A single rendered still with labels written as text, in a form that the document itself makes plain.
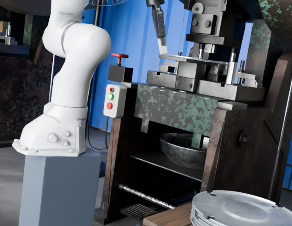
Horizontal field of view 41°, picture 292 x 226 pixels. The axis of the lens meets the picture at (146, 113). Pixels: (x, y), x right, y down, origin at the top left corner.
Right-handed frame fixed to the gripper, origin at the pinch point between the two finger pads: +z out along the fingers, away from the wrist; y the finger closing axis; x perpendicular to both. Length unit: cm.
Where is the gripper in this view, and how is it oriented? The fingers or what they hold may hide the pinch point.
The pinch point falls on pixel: (162, 45)
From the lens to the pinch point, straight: 165.1
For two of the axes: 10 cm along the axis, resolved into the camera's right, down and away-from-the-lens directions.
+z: 1.7, 9.7, 1.9
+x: 9.7, -2.0, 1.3
